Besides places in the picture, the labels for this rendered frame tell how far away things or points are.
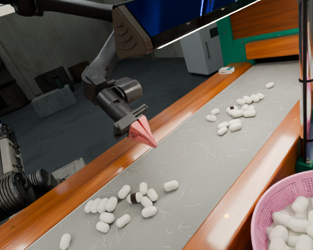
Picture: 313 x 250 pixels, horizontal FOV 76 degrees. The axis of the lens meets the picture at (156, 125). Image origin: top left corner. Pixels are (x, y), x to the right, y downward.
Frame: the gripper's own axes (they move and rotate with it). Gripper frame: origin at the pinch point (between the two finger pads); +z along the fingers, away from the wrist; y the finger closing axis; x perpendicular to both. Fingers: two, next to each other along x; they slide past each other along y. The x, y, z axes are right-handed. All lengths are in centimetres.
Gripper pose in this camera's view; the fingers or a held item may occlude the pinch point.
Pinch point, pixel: (154, 144)
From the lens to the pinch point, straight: 49.3
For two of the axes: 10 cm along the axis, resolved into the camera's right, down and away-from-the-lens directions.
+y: 6.9, -5.3, 5.0
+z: 7.0, 6.4, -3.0
